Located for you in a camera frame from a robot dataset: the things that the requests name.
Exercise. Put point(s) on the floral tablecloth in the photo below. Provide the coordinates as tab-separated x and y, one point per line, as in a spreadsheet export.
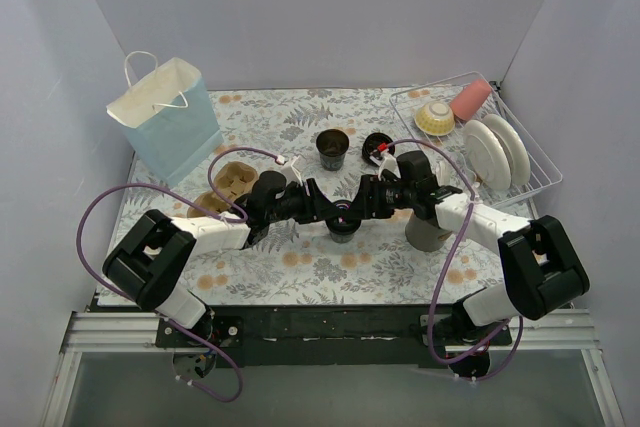
301	264

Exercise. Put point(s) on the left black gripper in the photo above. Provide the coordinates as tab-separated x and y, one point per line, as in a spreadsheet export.
311	202

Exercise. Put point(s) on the white wire dish rack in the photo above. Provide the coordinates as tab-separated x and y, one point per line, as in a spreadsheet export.
405	103

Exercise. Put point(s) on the front white plate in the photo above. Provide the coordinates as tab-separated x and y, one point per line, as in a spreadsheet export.
486	155

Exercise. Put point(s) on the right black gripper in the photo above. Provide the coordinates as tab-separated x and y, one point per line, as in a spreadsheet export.
366	195

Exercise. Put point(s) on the back white plate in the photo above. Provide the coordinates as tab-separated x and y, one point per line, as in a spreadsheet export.
513	146

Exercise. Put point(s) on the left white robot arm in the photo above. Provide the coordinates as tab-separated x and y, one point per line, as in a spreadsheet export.
148	262

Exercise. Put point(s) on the black coffee cup lid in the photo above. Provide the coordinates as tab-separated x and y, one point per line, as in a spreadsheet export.
340	225

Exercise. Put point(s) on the yellow patterned bowl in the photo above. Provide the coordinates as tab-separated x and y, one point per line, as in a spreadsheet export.
435	118

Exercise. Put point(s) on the stack of black lids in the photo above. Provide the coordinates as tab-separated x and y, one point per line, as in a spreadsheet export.
369	152

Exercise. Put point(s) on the white plate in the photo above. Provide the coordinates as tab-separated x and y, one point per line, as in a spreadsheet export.
513	146
486	155

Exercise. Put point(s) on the aluminium frame rail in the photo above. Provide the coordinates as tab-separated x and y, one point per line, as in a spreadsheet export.
133	332

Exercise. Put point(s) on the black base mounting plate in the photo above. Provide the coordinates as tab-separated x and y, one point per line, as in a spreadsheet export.
318	335

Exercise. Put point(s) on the grey cup with straws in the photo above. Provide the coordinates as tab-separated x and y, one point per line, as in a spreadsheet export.
425	235

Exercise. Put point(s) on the pink plastic cup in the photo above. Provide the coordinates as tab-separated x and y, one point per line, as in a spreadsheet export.
470	99

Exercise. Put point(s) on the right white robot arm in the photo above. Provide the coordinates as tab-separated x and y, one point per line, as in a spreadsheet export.
540	268

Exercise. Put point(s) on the light blue paper bag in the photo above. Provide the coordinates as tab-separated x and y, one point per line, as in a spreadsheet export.
169	119

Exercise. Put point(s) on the black coffee cup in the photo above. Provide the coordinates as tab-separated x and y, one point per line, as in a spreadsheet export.
342	236
332	146

